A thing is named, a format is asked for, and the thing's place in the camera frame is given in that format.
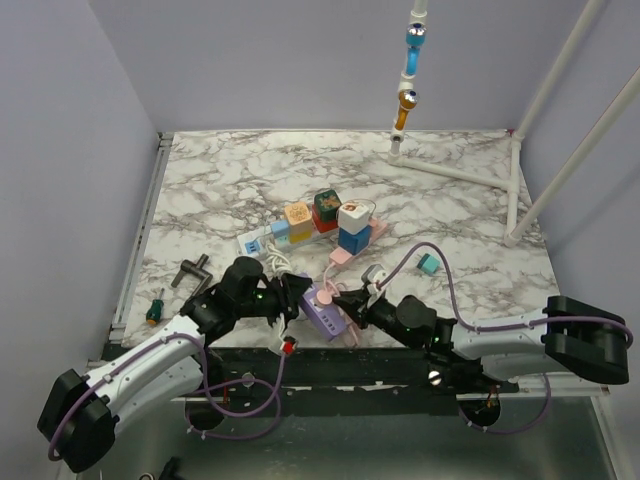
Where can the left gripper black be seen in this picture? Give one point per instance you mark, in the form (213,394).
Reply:
(289,291)

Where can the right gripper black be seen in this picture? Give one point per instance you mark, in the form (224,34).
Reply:
(356,300)

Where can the pink round plug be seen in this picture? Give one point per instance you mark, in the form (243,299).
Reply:
(324,297)

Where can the purple USB power strip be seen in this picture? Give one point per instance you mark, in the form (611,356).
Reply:
(328,320)

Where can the pink power strip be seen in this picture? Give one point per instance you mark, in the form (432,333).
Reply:
(340,257)

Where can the yellow cube socket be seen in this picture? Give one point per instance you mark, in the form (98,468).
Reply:
(297,237)

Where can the white power strip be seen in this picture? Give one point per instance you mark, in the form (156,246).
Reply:
(254,243)

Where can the light blue plug adapter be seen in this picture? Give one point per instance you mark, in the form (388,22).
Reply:
(280,231)

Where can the beige cube socket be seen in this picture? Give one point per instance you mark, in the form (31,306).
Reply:
(299,217)

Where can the teal plug adapter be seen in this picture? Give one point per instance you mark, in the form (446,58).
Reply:
(428,264)

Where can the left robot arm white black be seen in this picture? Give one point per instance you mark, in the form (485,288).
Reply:
(84,413)

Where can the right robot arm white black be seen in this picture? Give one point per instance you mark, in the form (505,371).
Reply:
(564,336)

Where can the blue cube socket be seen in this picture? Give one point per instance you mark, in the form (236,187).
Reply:
(354,243)

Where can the red cube socket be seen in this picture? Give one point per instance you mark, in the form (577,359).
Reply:
(322,226)

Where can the white tiger cube socket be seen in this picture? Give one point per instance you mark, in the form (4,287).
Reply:
(354,215)

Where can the dark green cube socket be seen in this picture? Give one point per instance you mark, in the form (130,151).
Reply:
(326,204)

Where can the blue orange pipe stand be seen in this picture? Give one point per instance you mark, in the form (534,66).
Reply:
(408,98)

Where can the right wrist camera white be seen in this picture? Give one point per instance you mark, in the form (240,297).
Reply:
(372,278)

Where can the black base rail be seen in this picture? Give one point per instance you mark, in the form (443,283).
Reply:
(253,383)

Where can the green handled screwdriver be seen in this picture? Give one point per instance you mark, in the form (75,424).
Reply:
(154,313)

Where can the white PVC pipe frame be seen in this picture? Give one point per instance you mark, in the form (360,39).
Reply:
(583,71)

